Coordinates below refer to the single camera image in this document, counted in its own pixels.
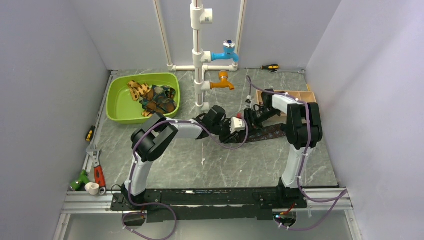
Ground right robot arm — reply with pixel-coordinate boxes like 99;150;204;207
243;89;323;208

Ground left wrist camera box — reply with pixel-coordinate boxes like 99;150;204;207
230;117;246;134

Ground green plastic basin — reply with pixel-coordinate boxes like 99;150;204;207
106;72;181;124

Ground dark teal patterned tie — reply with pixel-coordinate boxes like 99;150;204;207
139;85;177;117

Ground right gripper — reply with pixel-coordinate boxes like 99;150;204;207
239;107;280;138

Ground yellow black screwdriver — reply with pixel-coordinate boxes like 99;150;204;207
85;125;96;142
245;64;280;72

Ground silver wrench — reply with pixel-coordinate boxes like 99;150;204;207
269;69;306;75

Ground blue faucet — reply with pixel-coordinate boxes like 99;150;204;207
211;39;239;63

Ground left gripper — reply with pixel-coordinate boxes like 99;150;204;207
211;118;238;145

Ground yellow black screwdriver left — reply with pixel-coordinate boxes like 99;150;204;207
85;125;96;142

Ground dark brown floral tie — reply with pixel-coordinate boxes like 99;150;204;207
246;123;287;143

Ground aluminium frame rail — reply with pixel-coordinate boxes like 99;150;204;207
54;187;353;240

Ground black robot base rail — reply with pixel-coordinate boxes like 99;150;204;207
110;186;308;223

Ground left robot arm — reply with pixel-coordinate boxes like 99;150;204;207
121;105;253;210

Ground yellow black screwdriver back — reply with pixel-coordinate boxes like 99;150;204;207
245;64;280;72

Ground white pipe fitting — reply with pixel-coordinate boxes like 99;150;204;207
84;182;100;196

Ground orange faucet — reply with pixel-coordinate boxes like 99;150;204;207
209;70;235;91

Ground wooden compartment tray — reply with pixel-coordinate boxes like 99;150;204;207
256;90;317;107

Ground red handled pliers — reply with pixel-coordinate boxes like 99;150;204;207
86;143;107;195

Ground white pvc pipe assembly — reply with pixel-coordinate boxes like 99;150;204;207
153;0;247;114

